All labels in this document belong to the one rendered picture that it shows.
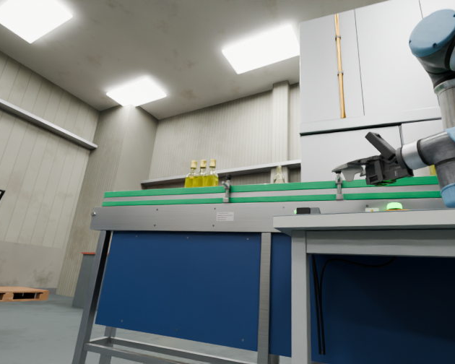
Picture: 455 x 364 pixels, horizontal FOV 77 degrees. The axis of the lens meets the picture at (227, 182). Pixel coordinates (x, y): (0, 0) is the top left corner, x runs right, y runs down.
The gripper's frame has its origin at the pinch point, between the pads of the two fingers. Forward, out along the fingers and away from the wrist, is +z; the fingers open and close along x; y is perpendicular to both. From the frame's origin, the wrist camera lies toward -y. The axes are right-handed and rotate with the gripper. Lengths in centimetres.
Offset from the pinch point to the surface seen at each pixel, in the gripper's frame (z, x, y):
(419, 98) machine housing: -3, 64, -44
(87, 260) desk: 444, -33, 9
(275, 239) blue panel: 31.1, -7.1, 19.2
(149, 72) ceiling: 423, 52, -344
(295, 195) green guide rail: 24.4, 0.0, 2.4
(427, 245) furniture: -23.9, -9.6, 26.0
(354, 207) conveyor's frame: 6.5, 10.8, 10.5
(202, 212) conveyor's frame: 55, -27, 5
